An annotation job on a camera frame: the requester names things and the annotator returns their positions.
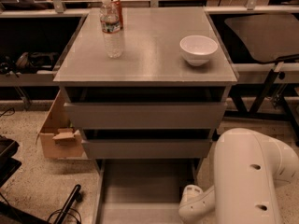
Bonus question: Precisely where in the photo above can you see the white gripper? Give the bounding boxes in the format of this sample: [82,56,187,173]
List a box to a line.
[178,185,205,224]

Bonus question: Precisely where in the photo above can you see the grey bottom drawer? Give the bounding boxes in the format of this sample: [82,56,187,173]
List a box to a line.
[93,158,202,224]

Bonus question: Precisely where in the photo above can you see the grey drawer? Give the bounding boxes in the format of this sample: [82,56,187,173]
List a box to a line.
[93,158,202,224]
[82,139,211,159]
[64,102,227,129]

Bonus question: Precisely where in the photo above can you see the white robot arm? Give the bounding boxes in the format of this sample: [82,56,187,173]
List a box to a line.
[178,128,299,224]

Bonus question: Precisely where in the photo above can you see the grey drawer cabinet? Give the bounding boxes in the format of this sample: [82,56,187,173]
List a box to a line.
[52,6,239,183]

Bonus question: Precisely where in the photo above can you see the grey middle drawer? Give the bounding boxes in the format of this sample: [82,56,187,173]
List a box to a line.
[82,139,211,159]

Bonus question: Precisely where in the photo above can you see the grey top drawer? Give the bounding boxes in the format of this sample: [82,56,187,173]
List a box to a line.
[64,102,227,129]

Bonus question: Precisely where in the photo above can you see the cardboard box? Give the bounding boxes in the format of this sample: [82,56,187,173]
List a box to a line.
[39,92,84,159]

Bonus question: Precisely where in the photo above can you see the white ceramic bowl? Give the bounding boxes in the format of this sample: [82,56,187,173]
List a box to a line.
[179,35,219,66]

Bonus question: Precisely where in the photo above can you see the black chair base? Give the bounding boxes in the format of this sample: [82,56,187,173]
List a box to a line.
[0,184,82,224]

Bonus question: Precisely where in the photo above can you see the dark office chair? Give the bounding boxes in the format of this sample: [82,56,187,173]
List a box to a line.
[225,13,299,114]

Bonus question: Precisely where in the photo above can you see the black bin left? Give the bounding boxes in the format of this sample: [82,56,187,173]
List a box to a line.
[0,136,21,187]

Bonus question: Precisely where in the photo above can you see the clear plastic water bottle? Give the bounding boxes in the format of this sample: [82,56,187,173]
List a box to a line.
[100,0,123,58]

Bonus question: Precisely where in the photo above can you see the red soda can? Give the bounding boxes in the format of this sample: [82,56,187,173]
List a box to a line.
[111,0,123,29]

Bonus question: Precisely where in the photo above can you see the black headphones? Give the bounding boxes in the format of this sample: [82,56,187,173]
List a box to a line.
[0,52,59,75]

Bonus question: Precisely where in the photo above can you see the black floor cable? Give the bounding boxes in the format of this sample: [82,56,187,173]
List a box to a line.
[0,106,16,119]

